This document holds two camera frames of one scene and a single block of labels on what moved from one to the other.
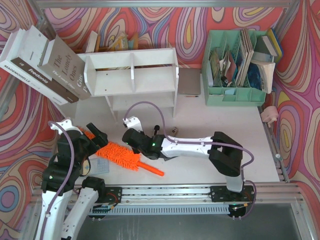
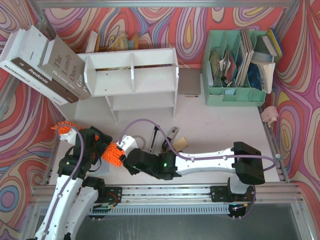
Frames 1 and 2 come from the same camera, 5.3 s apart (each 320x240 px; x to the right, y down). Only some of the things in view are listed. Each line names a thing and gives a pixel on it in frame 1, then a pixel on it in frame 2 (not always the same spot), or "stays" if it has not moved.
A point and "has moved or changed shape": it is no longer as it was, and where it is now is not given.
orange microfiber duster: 121,156 has moved or changed shape
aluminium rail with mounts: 196,195 stays
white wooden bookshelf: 139,79 stays
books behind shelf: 121,42 stays
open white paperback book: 266,71 stays
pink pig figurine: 269,114 stays
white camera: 133,122 -> 127,144
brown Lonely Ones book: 65,66 stays
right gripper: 131,136 -> 124,159
